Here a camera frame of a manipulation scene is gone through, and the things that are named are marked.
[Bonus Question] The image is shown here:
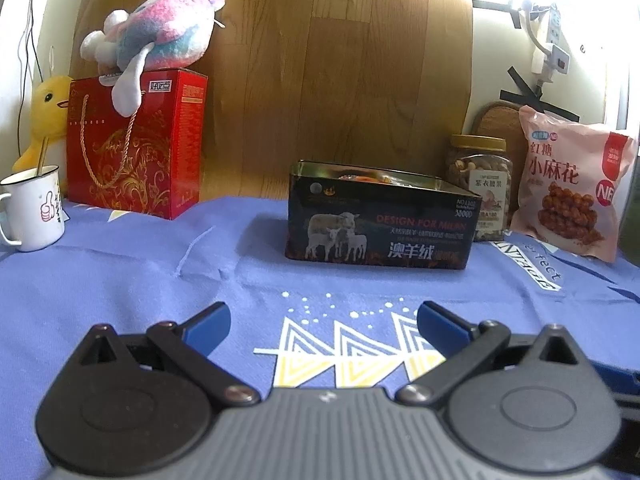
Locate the white power strip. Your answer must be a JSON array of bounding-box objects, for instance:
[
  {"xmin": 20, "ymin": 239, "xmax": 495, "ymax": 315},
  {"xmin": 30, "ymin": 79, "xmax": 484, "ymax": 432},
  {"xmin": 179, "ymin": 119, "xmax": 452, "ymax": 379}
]
[{"xmin": 520, "ymin": 2, "xmax": 571, "ymax": 88}]

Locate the wooden panel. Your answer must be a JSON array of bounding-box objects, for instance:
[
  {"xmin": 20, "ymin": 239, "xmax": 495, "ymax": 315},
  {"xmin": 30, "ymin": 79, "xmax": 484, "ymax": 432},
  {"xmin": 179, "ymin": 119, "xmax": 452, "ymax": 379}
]
[{"xmin": 67, "ymin": 0, "xmax": 476, "ymax": 206}]

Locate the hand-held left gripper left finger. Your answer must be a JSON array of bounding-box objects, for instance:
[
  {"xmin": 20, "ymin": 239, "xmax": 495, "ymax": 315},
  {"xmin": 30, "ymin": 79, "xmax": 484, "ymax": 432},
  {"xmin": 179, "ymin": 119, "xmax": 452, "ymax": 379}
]
[{"xmin": 75, "ymin": 302, "xmax": 261, "ymax": 406}]

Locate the wooden cutting board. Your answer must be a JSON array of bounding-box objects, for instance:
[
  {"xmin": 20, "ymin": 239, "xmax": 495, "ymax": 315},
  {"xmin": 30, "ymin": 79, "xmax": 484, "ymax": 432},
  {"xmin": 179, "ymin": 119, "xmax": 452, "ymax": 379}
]
[{"xmin": 472, "ymin": 101, "xmax": 531, "ymax": 161}]

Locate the black tin box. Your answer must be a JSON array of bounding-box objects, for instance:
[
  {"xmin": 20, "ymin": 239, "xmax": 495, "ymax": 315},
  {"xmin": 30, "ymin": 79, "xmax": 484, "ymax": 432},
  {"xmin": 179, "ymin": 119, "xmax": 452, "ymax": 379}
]
[{"xmin": 285, "ymin": 160, "xmax": 483, "ymax": 271}]

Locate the yellow duck plush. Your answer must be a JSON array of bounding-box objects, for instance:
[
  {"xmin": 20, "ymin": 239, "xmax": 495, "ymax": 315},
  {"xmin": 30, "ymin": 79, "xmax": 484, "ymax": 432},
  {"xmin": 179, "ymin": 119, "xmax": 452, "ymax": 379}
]
[{"xmin": 12, "ymin": 75, "xmax": 76, "ymax": 173}]

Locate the pink snack bag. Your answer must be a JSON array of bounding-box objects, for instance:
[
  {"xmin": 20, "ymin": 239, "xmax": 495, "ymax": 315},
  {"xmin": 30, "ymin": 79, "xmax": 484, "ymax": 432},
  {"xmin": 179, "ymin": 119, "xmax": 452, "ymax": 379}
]
[{"xmin": 509, "ymin": 105, "xmax": 640, "ymax": 263}]

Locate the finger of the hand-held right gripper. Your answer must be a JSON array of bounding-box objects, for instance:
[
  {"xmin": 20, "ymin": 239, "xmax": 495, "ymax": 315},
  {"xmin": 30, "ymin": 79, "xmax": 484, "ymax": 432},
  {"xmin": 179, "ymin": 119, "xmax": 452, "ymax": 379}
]
[{"xmin": 589, "ymin": 360, "xmax": 640, "ymax": 397}]

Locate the white enamel mug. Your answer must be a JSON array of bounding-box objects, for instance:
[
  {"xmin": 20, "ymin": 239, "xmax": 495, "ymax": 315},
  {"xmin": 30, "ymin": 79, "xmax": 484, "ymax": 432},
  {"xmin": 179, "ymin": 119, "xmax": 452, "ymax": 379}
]
[{"xmin": 0, "ymin": 165, "xmax": 67, "ymax": 252}]

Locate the blue printed cloth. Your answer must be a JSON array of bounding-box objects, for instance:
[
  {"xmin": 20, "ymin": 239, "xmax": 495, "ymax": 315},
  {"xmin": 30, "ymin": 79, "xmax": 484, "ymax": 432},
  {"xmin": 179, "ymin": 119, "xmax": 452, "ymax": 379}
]
[{"xmin": 0, "ymin": 195, "xmax": 640, "ymax": 480}]

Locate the pink and blue plush toy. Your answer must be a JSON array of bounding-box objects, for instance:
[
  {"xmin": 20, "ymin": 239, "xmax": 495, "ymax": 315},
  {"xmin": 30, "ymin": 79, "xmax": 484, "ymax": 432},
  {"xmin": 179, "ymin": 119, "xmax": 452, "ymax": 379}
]
[{"xmin": 80, "ymin": 0, "xmax": 226, "ymax": 116}]

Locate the thin wall cable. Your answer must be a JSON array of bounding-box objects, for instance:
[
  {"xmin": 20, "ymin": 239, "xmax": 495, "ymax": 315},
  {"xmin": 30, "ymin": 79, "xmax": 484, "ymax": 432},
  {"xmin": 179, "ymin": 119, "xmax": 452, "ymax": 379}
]
[{"xmin": 15, "ymin": 0, "xmax": 46, "ymax": 86}]

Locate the black tape cross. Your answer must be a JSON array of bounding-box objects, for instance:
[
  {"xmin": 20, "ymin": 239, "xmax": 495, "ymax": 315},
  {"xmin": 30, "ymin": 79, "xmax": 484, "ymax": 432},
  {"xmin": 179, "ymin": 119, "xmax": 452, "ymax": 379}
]
[{"xmin": 500, "ymin": 65, "xmax": 581, "ymax": 122}]

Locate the red gift box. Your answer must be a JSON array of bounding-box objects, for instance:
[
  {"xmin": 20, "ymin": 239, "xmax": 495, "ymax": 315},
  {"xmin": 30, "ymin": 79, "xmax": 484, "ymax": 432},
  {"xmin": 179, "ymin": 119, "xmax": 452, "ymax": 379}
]
[{"xmin": 66, "ymin": 67, "xmax": 209, "ymax": 221}]

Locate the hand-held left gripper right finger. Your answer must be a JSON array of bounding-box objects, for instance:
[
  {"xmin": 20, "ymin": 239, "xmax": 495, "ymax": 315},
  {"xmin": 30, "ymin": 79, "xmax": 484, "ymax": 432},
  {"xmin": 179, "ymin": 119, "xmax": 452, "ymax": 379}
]
[{"xmin": 397, "ymin": 301, "xmax": 586, "ymax": 406}]

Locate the black tape strip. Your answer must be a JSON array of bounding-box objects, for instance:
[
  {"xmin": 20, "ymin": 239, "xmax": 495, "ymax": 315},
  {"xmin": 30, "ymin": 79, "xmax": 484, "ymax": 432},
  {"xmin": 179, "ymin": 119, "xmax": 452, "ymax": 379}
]
[{"xmin": 472, "ymin": 0, "xmax": 523, "ymax": 28}]

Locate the clear nut jar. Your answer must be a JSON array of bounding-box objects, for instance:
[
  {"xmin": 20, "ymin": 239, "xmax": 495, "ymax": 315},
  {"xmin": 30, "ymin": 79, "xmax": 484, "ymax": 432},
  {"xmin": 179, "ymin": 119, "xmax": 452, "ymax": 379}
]
[{"xmin": 446, "ymin": 134, "xmax": 513, "ymax": 242}]

